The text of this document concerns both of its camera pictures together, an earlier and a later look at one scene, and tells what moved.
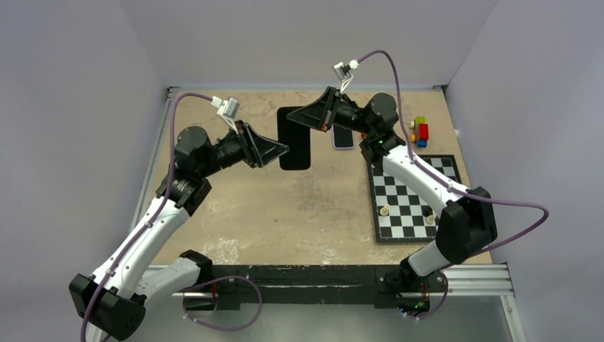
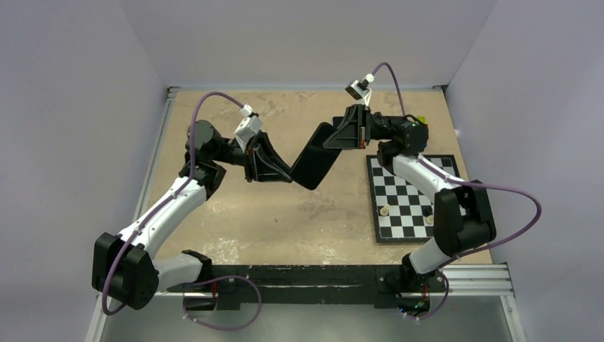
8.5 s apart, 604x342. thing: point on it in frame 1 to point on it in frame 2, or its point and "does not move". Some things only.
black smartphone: (297, 137) to (315, 160)
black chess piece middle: (427, 210) does not move
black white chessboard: (397, 209) does not move
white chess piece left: (384, 211) does not move
